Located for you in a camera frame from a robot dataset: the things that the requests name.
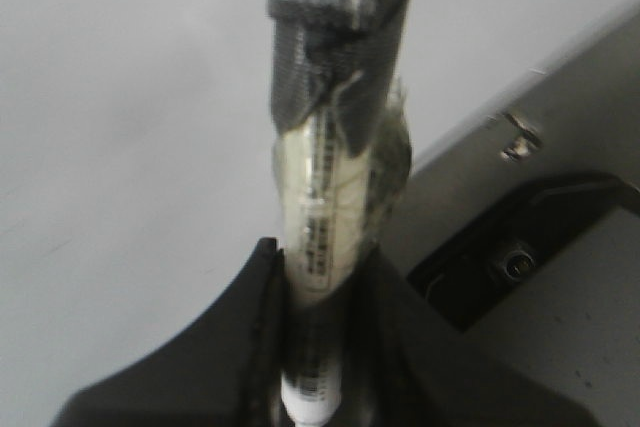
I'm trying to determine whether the white whiteboard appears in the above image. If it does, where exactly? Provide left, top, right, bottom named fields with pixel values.
left=1, top=0, right=636, bottom=416

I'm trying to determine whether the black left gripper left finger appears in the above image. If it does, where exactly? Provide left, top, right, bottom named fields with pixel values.
left=53, top=237, right=286, bottom=426

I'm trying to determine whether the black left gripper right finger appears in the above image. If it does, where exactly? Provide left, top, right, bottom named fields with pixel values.
left=331, top=249, right=597, bottom=426

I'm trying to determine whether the black corner bracket with screw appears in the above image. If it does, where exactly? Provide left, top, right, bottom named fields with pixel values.
left=407, top=172, right=639, bottom=331

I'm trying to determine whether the taped whiteboard marker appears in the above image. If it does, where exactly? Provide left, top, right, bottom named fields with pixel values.
left=268, top=0, right=411, bottom=426

